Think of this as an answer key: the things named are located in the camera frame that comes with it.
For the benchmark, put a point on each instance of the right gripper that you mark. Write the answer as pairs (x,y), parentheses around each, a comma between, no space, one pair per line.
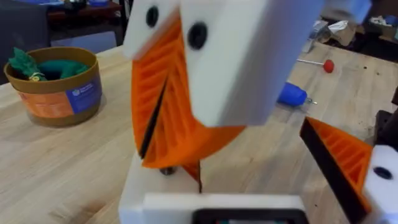
(348,9)

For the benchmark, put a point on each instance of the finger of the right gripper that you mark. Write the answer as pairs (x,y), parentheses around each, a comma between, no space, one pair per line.
(236,62)
(146,77)

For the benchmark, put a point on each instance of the dark chair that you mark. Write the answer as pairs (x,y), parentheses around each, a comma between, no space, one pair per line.
(21,25)

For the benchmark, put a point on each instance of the brown tub with toys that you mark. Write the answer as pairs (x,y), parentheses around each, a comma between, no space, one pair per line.
(56,93)

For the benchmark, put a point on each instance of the blue electric screwdriver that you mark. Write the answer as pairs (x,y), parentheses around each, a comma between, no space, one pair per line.
(292,95)

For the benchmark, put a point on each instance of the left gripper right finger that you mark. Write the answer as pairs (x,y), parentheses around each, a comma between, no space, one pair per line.
(345,155)

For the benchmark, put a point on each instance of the black block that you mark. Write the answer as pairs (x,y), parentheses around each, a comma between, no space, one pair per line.
(387,127)

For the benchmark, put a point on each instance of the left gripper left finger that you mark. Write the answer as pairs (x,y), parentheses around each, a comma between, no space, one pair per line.
(140,199)

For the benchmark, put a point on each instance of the reddish wooden side table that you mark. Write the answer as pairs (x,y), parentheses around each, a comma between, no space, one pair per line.
(84,12)

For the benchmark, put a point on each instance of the open cardboard box with clutter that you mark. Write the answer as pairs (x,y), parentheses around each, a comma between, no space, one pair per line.
(339,31)

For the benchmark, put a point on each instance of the red ball-headed pin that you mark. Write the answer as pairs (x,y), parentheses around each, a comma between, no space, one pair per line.
(328,66)

